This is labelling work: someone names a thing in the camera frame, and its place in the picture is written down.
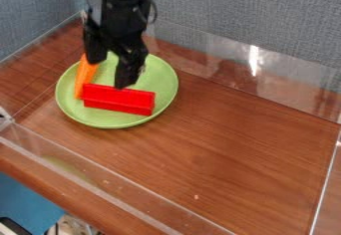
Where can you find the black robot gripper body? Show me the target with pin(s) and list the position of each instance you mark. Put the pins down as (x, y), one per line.
(123, 20)

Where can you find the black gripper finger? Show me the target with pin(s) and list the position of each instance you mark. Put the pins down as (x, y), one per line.
(130, 66)
(95, 48)

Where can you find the red rectangular block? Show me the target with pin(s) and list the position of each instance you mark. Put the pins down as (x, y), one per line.
(126, 101)

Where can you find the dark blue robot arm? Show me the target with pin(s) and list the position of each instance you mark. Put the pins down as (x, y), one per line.
(112, 29)

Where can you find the green round plate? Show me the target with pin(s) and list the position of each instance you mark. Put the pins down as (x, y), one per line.
(158, 79)

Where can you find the orange toy carrot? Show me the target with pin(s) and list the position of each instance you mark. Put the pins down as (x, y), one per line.
(84, 74)

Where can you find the clear acrylic enclosure wall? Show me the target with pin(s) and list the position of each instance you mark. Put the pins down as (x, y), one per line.
(239, 160)

